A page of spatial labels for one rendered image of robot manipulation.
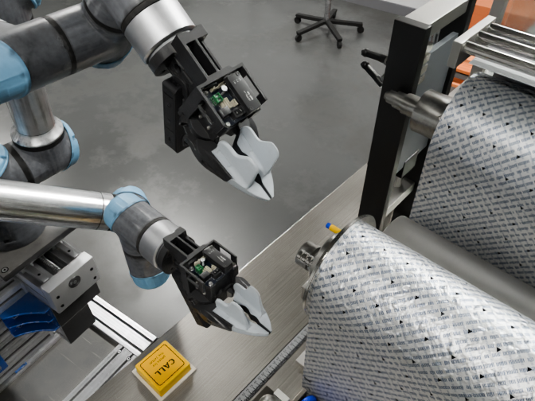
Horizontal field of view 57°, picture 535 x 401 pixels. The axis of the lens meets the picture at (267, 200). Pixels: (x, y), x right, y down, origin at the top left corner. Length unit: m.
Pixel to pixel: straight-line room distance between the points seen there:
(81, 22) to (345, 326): 0.48
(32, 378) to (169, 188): 1.18
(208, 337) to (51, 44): 0.59
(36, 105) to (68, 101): 2.26
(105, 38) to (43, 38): 0.08
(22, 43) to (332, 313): 0.47
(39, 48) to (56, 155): 0.64
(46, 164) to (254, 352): 0.66
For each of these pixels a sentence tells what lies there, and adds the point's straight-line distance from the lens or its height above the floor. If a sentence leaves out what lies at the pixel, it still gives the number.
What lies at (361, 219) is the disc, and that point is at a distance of 0.59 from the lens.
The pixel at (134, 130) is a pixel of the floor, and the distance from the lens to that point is 3.04.
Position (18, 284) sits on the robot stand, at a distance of 1.40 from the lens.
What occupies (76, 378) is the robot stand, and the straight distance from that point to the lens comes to 1.81.
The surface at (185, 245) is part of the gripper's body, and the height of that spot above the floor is 1.16.
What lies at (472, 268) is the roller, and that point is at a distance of 0.69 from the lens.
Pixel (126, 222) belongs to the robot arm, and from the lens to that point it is 0.85.
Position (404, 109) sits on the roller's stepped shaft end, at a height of 1.34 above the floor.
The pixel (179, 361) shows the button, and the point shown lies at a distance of 0.93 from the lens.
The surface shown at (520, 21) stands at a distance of 1.46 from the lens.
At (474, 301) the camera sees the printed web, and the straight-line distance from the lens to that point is 0.56.
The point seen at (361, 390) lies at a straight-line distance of 0.67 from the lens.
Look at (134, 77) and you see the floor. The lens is 3.56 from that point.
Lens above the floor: 1.74
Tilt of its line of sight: 44 degrees down
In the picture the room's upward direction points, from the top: straight up
